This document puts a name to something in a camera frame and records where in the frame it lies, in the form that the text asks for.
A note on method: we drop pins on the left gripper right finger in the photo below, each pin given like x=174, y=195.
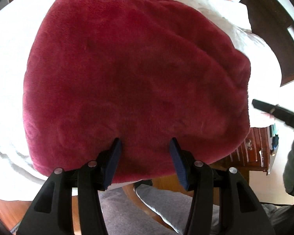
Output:
x=240, y=211

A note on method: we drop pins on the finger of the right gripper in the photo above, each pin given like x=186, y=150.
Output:
x=277, y=111

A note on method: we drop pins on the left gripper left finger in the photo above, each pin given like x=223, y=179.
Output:
x=73, y=198

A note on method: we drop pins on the magenta fleece pants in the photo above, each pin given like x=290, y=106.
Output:
x=143, y=71

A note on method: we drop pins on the wooden nightstand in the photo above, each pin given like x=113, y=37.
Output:
x=256, y=153

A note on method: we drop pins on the white bed blanket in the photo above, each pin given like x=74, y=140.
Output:
x=20, y=21

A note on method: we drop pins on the grey trousers leg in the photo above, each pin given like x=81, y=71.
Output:
x=121, y=216

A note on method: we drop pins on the dark wooden headboard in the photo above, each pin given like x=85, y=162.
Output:
x=272, y=22

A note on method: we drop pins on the wooden bed frame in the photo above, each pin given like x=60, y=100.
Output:
x=112, y=212

